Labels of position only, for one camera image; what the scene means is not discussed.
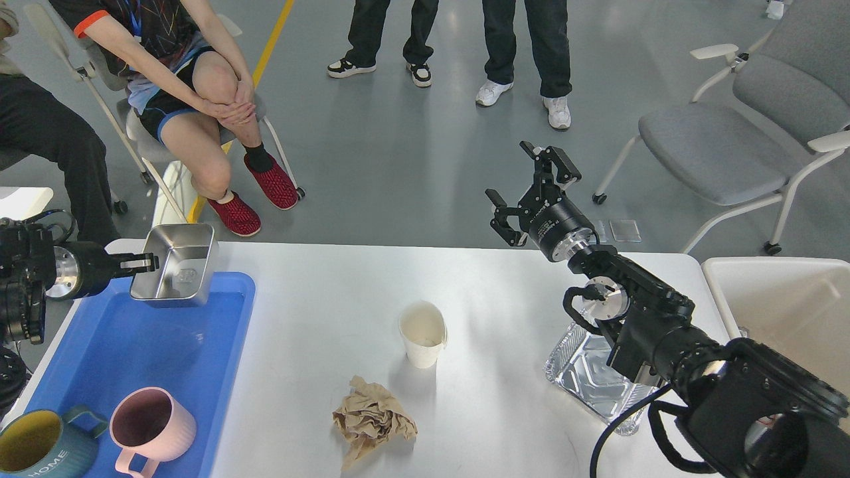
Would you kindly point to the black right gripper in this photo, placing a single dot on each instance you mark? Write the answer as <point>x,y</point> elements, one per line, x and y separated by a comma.
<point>552,222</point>

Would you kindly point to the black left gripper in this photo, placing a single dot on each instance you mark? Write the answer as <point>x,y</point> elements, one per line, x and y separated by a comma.
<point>84,269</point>

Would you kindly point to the stainless steel rectangular container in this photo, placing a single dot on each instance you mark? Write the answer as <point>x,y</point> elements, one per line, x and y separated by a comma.
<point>186,254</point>

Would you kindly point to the pink ribbed mug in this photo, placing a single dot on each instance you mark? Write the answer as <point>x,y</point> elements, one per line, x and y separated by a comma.
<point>150,427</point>

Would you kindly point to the teal mug yellow inside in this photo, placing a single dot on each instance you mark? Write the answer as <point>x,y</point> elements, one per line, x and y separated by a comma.
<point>43,443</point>

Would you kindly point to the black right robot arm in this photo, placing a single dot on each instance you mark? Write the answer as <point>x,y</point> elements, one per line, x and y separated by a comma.
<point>739,409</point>

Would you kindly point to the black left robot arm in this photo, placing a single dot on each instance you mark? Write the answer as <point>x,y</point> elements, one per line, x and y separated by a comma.
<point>39,261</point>

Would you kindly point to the blue plastic tray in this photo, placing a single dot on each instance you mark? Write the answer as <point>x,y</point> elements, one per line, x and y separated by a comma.
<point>114,344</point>

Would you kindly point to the white side table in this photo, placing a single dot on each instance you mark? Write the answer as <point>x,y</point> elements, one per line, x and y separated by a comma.
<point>19,203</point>

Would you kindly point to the white paper cup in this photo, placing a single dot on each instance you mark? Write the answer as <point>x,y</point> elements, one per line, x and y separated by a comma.
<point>423,333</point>

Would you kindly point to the person in black trousers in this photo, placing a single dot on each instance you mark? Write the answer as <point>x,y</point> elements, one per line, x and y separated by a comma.
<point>34,122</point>

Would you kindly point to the aluminium foil tray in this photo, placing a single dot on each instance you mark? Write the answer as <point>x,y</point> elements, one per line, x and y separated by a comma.
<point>578,366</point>

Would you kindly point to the seated person black shirt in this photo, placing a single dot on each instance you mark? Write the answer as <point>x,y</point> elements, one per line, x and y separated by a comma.
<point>186,99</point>

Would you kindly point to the grey office chair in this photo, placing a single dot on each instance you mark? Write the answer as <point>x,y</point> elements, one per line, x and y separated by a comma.
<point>797,77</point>

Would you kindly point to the crumpled brown paper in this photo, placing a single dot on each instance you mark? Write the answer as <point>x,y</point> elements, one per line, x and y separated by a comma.
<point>369,416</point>

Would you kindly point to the white plastic bin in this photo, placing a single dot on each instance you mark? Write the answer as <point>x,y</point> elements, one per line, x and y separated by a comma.
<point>797,306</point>

